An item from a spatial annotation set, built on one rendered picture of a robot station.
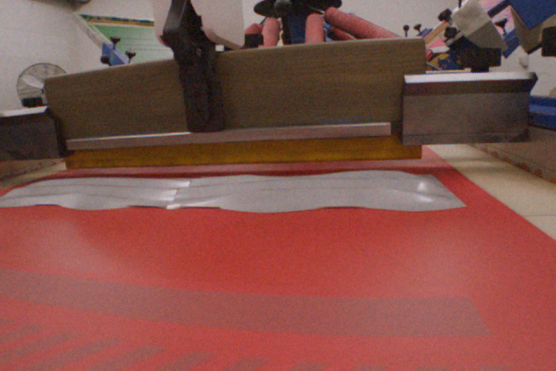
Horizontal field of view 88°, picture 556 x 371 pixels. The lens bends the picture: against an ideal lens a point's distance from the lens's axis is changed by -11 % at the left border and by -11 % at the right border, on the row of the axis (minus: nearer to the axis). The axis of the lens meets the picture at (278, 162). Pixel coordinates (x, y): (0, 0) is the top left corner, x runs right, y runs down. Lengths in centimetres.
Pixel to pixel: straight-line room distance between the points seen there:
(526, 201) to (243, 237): 16
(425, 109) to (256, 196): 14
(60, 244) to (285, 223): 12
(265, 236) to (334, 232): 3
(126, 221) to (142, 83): 14
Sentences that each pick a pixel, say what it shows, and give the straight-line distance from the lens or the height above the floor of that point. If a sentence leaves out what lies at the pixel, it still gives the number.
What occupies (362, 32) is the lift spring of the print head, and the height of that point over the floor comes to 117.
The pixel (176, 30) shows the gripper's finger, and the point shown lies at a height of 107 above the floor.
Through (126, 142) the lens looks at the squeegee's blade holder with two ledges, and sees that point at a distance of 31.
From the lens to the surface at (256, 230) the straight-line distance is 17.
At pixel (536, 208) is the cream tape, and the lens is 21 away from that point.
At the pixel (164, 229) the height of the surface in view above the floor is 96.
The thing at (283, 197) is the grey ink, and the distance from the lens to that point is 20.
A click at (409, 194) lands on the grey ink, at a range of 20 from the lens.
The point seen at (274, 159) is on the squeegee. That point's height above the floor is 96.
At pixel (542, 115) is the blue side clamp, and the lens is 27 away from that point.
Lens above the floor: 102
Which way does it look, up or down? 12 degrees down
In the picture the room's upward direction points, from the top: 4 degrees counter-clockwise
